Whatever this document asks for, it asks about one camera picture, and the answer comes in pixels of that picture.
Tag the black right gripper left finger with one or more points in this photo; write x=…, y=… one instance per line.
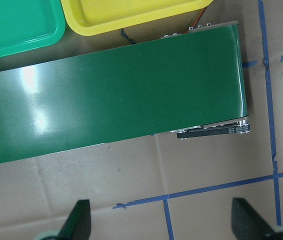
x=78, y=225

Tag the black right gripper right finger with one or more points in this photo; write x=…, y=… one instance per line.
x=247, y=224

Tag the green conveyor belt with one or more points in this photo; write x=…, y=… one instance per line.
x=175, y=83

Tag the yellow plastic tray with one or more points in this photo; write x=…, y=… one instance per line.
x=93, y=17

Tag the green plastic tray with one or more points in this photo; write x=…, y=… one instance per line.
x=30, y=24

